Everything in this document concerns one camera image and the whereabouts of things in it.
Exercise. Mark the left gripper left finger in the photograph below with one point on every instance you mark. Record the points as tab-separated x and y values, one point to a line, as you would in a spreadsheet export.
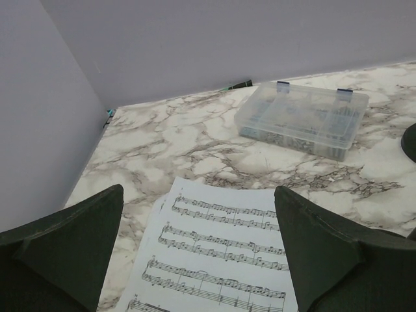
59	262

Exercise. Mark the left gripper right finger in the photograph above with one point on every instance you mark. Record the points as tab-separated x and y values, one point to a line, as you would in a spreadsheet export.
339	265

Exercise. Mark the sheet music page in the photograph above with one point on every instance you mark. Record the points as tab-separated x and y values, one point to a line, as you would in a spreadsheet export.
210	249

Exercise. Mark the clear plastic organizer box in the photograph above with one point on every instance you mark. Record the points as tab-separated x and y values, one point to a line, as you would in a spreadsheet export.
312	120

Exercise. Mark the small green black tool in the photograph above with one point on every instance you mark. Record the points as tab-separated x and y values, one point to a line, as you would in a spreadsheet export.
243	84

